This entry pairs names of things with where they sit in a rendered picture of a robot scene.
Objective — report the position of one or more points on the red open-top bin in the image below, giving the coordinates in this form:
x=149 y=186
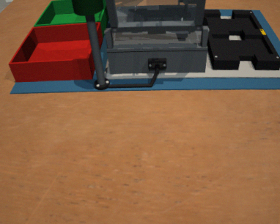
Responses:
x=35 y=58

